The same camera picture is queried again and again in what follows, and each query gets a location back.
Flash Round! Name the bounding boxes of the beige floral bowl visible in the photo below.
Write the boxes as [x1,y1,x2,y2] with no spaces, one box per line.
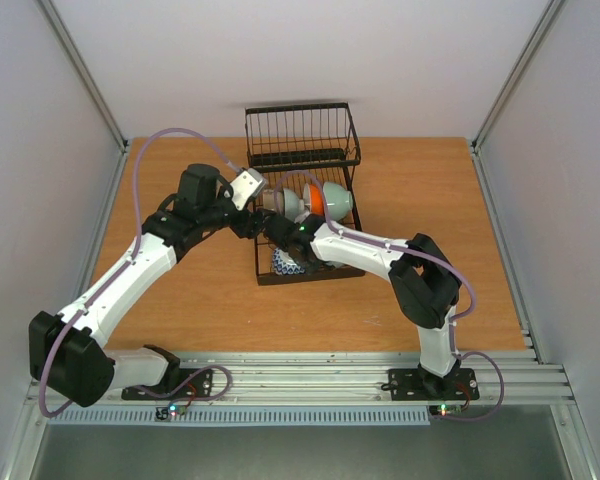
[262,189,284,212]

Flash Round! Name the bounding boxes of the green patterned bowl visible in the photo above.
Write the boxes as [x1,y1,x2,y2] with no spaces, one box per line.
[282,188,305,221]

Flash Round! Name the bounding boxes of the red white patterned bowl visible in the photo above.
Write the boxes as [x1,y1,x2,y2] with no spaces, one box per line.
[272,248,306,276]

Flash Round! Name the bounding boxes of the orange bowl white inside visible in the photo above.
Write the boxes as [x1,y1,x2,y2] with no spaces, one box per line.
[303,183,324,216]

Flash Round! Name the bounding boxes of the plain mint green bowl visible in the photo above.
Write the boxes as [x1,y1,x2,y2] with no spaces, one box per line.
[323,182,354,221]

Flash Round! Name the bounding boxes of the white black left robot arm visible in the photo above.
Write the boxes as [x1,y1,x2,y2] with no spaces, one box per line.
[29,164,266,407]

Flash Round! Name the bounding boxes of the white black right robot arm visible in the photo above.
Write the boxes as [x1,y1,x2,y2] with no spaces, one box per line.
[263,214,461,399]

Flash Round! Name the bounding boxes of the left green circuit board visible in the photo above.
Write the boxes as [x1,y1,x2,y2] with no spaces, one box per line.
[154,405,188,421]

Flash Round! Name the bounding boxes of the green circuit board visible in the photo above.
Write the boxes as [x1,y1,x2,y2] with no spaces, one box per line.
[429,403,465,417]
[154,405,188,421]

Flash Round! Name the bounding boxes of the right green circuit board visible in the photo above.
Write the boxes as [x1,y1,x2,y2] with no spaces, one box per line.
[429,403,465,417]

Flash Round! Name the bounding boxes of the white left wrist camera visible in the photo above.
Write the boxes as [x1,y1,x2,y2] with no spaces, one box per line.
[230,168,268,210]

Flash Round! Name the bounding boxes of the black wire dish rack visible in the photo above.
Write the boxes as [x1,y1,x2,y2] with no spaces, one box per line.
[245,102,365,286]

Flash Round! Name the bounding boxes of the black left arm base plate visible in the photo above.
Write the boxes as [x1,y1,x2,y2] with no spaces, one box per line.
[121,369,214,401]

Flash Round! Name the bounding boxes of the grey slotted cable duct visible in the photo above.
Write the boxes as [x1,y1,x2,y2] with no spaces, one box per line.
[50,404,430,428]

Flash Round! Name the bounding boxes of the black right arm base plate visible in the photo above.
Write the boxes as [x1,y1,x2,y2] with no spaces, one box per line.
[382,368,480,401]

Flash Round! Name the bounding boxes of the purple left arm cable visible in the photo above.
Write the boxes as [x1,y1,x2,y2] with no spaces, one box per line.
[37,127,246,418]

